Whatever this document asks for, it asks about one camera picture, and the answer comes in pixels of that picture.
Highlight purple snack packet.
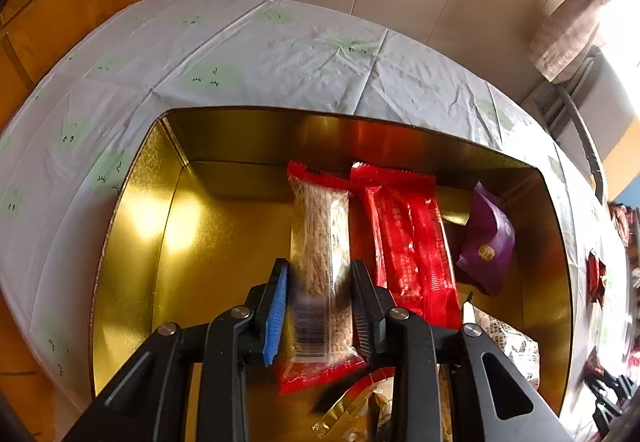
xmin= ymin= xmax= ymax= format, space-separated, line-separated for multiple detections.
xmin=454 ymin=181 xmax=517 ymax=298

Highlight gold tin box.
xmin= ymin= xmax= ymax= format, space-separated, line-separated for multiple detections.
xmin=89 ymin=106 xmax=573 ymax=428

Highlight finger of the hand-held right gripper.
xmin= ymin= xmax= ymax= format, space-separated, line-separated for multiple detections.
xmin=586 ymin=369 xmax=638 ymax=435

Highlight pink brown clothes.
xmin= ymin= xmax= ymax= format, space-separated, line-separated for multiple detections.
xmin=609 ymin=205 xmax=640 ymax=248

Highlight shiny red foil snack packet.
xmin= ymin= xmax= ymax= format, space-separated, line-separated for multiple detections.
xmin=586 ymin=249 xmax=608 ymax=304

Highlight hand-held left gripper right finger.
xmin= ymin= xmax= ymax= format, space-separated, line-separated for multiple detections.
xmin=350 ymin=259 xmax=573 ymax=442

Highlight grey yellow blue sofa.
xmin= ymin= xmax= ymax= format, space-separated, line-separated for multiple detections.
xmin=522 ymin=45 xmax=640 ymax=203

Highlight cloud print tablecloth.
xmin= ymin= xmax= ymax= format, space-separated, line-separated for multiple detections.
xmin=0 ymin=0 xmax=631 ymax=442

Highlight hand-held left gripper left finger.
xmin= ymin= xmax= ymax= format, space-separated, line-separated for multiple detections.
xmin=65 ymin=259 xmax=291 ymax=442

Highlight white patterned snack packet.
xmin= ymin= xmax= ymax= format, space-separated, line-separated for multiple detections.
xmin=462 ymin=305 xmax=542 ymax=390

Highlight cereal bar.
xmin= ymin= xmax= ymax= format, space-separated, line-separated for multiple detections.
xmin=277 ymin=159 xmax=366 ymax=395

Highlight gold foil snack packet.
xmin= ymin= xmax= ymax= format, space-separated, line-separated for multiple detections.
xmin=311 ymin=364 xmax=401 ymax=442

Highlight beige striped curtain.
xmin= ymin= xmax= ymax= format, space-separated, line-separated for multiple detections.
xmin=527 ymin=0 xmax=623 ymax=84

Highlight long bright red snack packet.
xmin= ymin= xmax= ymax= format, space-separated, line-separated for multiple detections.
xmin=350 ymin=161 xmax=463 ymax=330

